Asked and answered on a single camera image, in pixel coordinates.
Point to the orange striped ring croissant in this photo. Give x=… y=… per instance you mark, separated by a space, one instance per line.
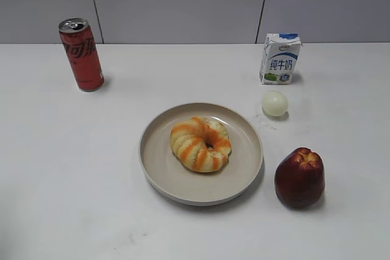
x=201 y=144

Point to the beige round plate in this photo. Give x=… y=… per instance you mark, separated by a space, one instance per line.
x=176 y=182

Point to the white peeled egg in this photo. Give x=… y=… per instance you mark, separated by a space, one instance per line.
x=274 y=103

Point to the white blue milk carton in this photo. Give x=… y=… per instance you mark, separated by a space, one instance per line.
x=280 y=54

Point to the dark red apple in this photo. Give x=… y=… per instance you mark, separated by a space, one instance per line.
x=300 y=179

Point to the red cola can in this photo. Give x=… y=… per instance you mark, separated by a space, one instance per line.
x=80 y=48

